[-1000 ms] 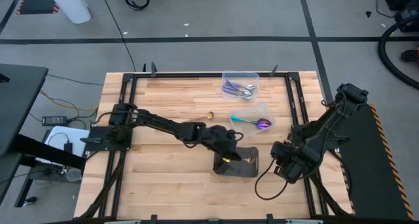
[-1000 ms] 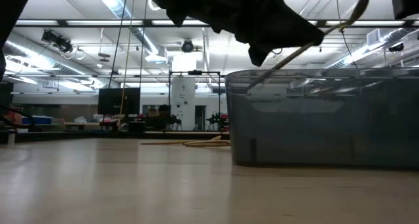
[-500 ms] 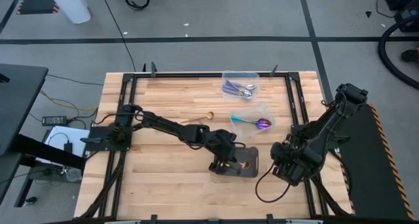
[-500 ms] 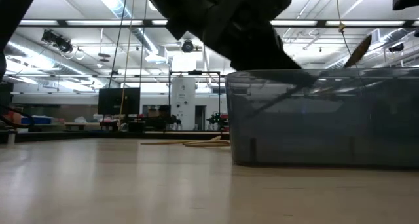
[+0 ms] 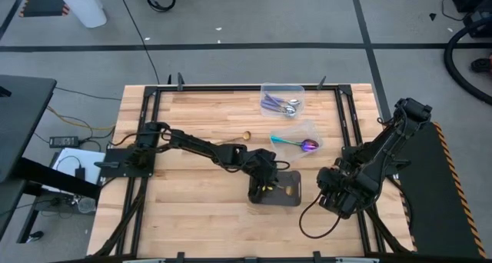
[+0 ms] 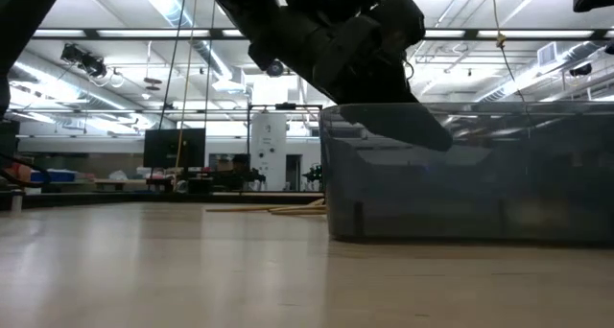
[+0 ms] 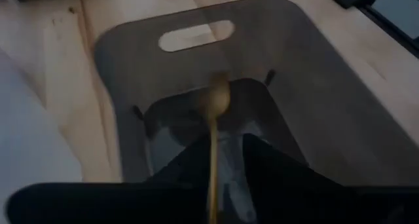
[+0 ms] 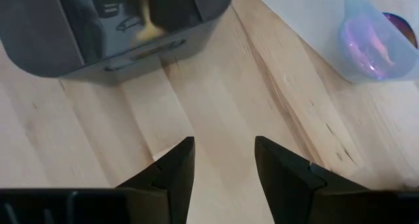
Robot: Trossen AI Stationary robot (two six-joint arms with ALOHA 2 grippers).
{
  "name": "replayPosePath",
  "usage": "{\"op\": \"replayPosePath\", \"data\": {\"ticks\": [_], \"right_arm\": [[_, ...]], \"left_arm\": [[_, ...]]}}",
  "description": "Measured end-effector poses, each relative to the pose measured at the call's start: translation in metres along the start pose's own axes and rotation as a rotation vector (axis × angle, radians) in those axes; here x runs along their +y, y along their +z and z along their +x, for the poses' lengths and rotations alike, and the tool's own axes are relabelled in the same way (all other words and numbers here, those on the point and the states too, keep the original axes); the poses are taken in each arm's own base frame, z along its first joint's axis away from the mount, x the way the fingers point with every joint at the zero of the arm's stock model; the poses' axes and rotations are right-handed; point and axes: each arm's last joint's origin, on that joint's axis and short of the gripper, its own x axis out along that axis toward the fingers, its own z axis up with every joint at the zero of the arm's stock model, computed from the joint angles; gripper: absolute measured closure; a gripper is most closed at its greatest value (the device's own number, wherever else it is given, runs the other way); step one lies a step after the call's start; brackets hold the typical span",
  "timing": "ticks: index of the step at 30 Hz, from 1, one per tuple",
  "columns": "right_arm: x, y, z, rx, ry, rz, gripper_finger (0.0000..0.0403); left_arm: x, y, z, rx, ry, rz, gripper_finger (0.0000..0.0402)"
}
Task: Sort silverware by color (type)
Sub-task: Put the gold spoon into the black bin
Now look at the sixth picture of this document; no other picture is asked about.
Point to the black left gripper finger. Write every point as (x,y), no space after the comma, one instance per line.
(408,126)

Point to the round black ceiling lamp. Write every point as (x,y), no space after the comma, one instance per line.
(276,69)

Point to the dark green plant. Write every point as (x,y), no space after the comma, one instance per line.
(314,174)

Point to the white cylindrical tank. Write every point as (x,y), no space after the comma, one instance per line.
(268,146)

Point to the person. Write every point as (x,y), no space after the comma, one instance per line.
(240,165)

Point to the white air vent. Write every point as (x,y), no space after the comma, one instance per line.
(547,54)

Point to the small black ceiling device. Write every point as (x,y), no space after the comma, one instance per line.
(580,70)

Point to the wooden bench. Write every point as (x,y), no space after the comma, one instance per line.
(120,181)

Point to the blue storage bin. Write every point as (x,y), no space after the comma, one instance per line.
(57,175)

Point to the silver ventilation duct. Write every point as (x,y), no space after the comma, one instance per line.
(527,78)
(62,86)

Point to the black aluminium rig frame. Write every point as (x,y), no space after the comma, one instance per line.
(96,199)

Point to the small white post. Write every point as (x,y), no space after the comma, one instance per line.
(16,202)

